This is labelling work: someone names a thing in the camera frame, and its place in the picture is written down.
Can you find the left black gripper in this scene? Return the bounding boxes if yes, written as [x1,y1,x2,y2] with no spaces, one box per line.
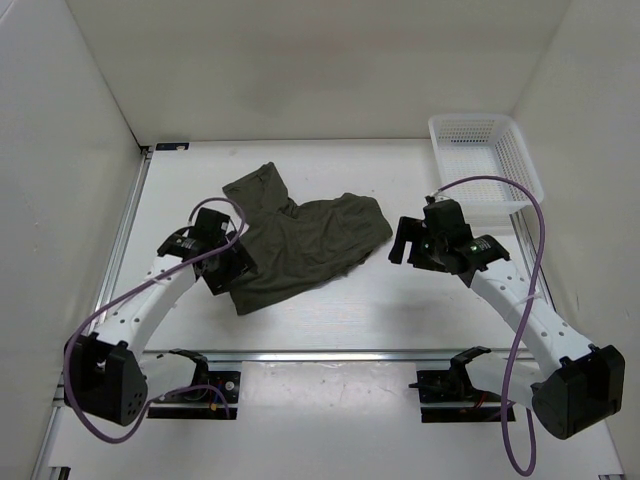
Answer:
[201,230,257,296]

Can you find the olive green shorts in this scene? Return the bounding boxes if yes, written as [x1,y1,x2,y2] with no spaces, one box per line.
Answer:
[223,162,393,316]

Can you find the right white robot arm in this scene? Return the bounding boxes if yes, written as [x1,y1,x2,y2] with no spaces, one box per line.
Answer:
[388,200,625,440]

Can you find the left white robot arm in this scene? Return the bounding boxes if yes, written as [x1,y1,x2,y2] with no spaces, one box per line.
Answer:
[63,208,256,426]

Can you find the white plastic basket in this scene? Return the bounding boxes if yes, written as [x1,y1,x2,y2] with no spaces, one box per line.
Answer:
[428,113,544,217]

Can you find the blue corner label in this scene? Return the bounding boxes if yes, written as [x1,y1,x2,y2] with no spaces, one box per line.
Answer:
[155,142,190,151]

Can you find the aluminium right rail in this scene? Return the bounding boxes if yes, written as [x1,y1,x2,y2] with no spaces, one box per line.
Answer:
[510,211,555,309]

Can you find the aluminium rail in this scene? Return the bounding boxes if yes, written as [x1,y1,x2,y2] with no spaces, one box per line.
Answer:
[54,147,154,401]
[139,349,536,364]
[510,211,555,309]

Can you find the aluminium front rail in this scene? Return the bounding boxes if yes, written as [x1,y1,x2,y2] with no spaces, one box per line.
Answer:
[139,349,536,364]

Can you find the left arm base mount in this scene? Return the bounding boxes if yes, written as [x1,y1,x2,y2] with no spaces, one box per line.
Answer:
[147,349,241,421]

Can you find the aluminium left rail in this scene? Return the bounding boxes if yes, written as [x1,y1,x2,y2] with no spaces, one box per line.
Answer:
[54,147,154,401]

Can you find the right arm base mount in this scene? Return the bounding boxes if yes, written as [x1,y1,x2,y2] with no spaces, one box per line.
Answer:
[408,346,501,424]

